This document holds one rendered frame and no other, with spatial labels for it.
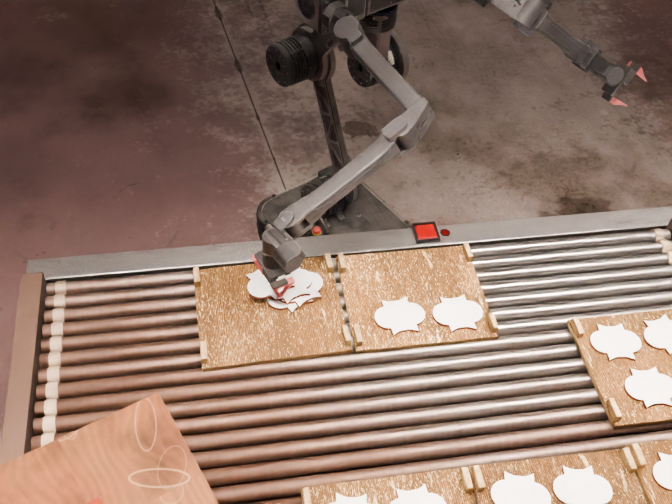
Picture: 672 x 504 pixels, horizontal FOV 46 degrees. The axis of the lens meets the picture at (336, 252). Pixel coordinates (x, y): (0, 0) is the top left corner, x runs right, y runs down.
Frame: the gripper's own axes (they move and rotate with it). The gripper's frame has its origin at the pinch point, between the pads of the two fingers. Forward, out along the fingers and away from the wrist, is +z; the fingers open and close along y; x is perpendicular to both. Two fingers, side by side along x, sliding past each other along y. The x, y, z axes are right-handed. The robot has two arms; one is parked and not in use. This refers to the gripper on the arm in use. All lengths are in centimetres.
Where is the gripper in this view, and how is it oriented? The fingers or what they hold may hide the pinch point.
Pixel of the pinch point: (272, 283)
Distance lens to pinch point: 227.0
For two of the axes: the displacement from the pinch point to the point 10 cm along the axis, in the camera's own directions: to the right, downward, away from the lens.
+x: -8.6, 3.3, -3.8
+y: -5.1, -6.6, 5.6
